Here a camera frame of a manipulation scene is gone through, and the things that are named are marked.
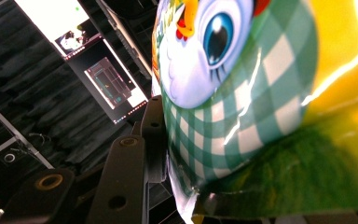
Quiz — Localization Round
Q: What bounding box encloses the dark monitor with window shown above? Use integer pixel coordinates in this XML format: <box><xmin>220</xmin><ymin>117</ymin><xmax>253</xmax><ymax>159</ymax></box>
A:
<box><xmin>66</xmin><ymin>40</ymin><xmax>149</xmax><ymax>125</ymax></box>

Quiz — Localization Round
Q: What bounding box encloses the grey metal bar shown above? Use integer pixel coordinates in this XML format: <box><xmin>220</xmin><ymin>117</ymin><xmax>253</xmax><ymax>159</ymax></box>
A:
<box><xmin>0</xmin><ymin>94</ymin><xmax>54</xmax><ymax>171</ymax></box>

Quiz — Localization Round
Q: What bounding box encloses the bright white monitor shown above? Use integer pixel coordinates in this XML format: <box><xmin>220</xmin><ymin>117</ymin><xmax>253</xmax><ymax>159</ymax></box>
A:
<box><xmin>13</xmin><ymin>0</ymin><xmax>103</xmax><ymax>60</ymax></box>

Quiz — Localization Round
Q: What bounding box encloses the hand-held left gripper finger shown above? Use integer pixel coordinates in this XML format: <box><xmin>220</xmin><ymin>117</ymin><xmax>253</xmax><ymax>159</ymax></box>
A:
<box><xmin>87</xmin><ymin>94</ymin><xmax>169</xmax><ymax>224</ymax></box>

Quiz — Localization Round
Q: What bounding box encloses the dark curtain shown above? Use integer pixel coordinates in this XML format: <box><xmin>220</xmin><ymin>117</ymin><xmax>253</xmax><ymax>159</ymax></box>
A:
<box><xmin>0</xmin><ymin>0</ymin><xmax>153</xmax><ymax>175</ymax></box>

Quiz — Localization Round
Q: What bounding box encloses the yellow spout pouch green cap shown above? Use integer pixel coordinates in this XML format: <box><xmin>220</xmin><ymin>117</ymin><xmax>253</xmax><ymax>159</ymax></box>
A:
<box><xmin>150</xmin><ymin>0</ymin><xmax>358</xmax><ymax>224</ymax></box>

